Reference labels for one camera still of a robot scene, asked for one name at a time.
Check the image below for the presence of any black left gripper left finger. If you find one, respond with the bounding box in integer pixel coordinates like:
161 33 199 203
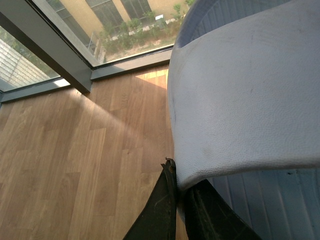
124 158 178 240

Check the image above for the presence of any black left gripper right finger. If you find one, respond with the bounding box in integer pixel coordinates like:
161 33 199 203
183 179 260 240

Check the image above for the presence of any light blue slipper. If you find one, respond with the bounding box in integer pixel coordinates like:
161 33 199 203
167 0 320 240

